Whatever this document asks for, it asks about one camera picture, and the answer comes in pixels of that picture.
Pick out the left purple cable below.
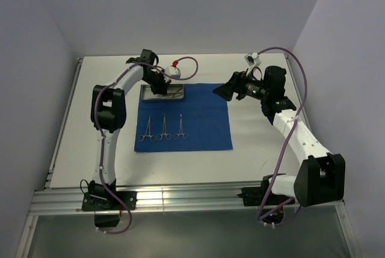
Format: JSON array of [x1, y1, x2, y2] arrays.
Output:
[[93, 56, 199, 235]]

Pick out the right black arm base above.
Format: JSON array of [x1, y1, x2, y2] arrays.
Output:
[[237, 179, 289, 206]]

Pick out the steel hemostat forceps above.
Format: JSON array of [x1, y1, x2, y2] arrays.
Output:
[[156, 113, 172, 141]]

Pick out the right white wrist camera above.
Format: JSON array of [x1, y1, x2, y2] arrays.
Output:
[[244, 52, 261, 76]]

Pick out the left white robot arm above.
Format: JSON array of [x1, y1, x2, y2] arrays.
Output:
[[84, 49, 180, 210]]

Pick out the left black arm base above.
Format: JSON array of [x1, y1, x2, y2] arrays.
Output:
[[81, 190, 138, 229]]

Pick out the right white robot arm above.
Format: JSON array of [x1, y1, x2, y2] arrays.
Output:
[[213, 66, 345, 207]]

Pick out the steel needle holder forceps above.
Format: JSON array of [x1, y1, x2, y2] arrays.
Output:
[[138, 115, 156, 142]]

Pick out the steel tweezers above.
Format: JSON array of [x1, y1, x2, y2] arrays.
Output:
[[165, 87, 184, 99]]

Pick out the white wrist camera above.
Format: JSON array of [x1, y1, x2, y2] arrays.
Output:
[[164, 61, 181, 79], [244, 52, 261, 76]]

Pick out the blue surgical drape cloth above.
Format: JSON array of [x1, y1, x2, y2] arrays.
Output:
[[134, 83, 233, 153]]

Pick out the aluminium extrusion rail frame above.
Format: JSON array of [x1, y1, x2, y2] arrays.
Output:
[[15, 53, 362, 258]]

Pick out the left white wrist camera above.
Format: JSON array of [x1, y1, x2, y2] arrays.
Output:
[[164, 61, 181, 79]]

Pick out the metal instrument tray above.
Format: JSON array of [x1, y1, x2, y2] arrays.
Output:
[[140, 84, 184, 103]]

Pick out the steel surgical scissors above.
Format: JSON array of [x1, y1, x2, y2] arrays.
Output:
[[173, 114, 189, 140]]

